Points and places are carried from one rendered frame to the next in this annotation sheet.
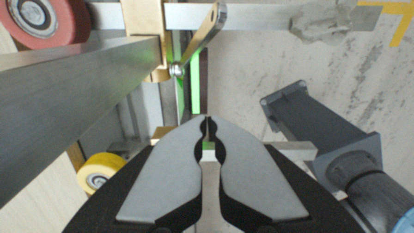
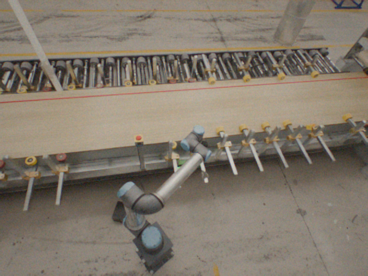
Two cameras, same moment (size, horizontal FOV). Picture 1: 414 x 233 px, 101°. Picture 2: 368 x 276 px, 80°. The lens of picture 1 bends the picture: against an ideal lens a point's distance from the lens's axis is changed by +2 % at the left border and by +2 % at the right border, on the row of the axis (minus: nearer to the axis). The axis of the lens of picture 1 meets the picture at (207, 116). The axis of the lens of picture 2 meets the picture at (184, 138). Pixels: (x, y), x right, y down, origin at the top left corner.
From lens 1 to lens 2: 1.89 m
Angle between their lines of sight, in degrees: 50
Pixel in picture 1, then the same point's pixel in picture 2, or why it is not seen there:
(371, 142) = (168, 243)
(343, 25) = (204, 175)
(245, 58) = (180, 215)
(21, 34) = not seen: hidden behind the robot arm
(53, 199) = (166, 136)
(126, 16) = not seen: hidden behind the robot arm
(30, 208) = (162, 132)
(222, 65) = (174, 204)
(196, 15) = not seen: hidden behind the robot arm
